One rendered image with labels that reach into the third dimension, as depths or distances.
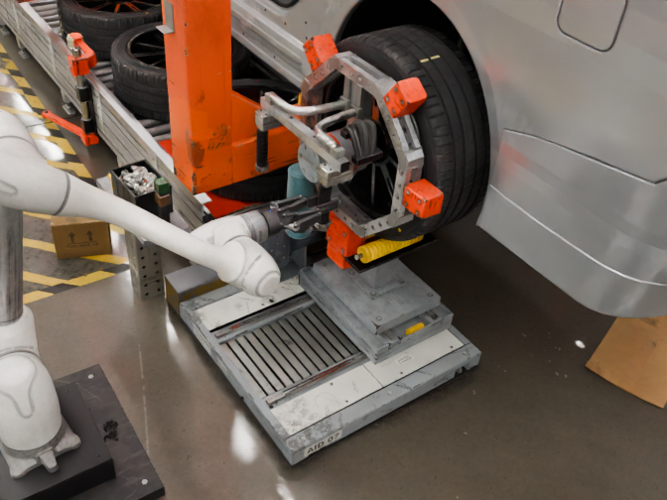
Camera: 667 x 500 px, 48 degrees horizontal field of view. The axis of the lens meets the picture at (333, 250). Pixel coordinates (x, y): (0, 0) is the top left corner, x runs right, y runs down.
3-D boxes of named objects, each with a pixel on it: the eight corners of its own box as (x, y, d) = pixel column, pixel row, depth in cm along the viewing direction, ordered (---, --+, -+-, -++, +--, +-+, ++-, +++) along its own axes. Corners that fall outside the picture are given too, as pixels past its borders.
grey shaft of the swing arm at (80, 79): (99, 146, 368) (85, 51, 336) (88, 148, 365) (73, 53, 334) (92, 137, 373) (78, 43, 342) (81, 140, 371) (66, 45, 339)
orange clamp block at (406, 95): (413, 113, 210) (429, 97, 202) (391, 119, 206) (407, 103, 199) (402, 91, 211) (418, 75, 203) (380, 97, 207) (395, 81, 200)
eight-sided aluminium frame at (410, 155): (407, 260, 234) (435, 105, 200) (390, 267, 231) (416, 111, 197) (311, 175, 267) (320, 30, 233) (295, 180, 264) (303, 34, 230)
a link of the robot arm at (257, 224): (251, 253, 199) (271, 246, 202) (251, 226, 193) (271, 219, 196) (234, 235, 204) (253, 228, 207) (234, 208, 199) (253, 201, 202)
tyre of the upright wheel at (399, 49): (527, 201, 219) (453, -13, 215) (468, 226, 207) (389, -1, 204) (403, 234, 276) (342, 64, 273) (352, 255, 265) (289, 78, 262)
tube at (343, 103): (350, 111, 223) (353, 79, 217) (296, 127, 214) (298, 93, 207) (317, 86, 234) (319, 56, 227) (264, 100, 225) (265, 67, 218)
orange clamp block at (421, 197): (421, 196, 220) (441, 212, 215) (400, 204, 216) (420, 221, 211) (424, 177, 216) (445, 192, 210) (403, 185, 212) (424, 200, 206)
